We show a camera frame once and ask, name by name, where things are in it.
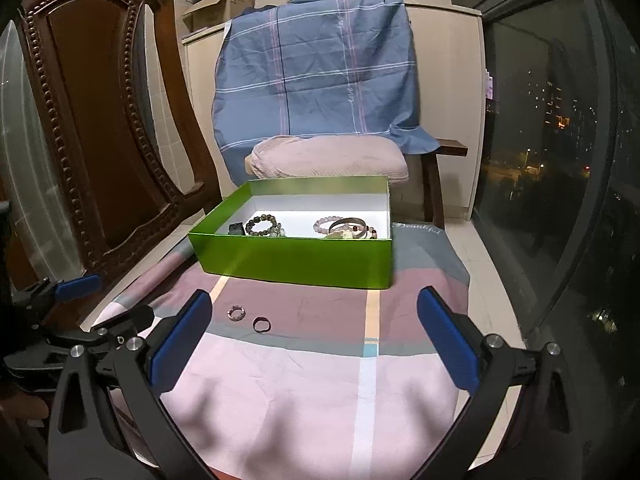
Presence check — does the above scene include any pink and grey striped sheet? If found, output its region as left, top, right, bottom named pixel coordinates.
left=91, top=220, right=472, bottom=480

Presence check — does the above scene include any green cardboard box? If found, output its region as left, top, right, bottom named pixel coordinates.
left=188, top=175, right=394, bottom=291

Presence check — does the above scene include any silver bangle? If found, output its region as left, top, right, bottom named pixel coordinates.
left=327, top=215, right=374, bottom=234

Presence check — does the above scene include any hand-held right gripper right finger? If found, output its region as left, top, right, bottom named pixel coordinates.
left=414, top=286, right=584, bottom=480

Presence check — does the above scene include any pink cushion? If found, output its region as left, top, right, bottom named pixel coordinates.
left=244, top=134, right=410, bottom=184

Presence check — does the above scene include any dark wooden armchair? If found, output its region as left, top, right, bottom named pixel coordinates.
left=419, top=138, right=469, bottom=229

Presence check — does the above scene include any brown cardboard box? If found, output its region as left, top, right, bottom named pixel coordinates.
left=181, top=0, right=259, bottom=34

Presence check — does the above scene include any carved wooden chair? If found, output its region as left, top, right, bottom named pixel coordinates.
left=14, top=0, right=224, bottom=282

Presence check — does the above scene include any blue plaid cloth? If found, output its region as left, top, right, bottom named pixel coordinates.
left=211, top=0, right=442, bottom=187

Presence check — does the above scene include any brown speckled bead bracelet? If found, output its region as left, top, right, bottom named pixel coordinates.
left=244, top=214, right=281, bottom=236

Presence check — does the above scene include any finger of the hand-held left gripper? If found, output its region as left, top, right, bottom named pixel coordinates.
left=92, top=304, right=155, bottom=349
left=12, top=274, right=101, bottom=321

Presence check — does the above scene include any dark glass window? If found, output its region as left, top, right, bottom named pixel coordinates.
left=472, top=0, right=640, bottom=411

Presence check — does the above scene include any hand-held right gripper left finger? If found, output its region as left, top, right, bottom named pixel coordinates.
left=47, top=290, right=217, bottom=480

